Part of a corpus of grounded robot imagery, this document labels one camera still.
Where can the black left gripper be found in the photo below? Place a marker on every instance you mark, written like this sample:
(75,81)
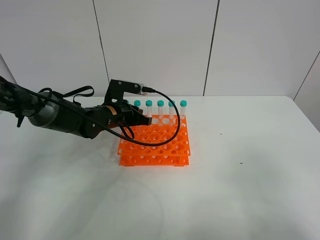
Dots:
(112,115)

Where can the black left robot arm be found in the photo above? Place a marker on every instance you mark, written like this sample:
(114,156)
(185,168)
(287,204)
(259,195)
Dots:
(49,109)

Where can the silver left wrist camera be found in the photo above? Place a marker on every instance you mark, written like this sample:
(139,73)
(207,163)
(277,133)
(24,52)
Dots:
(117,88)

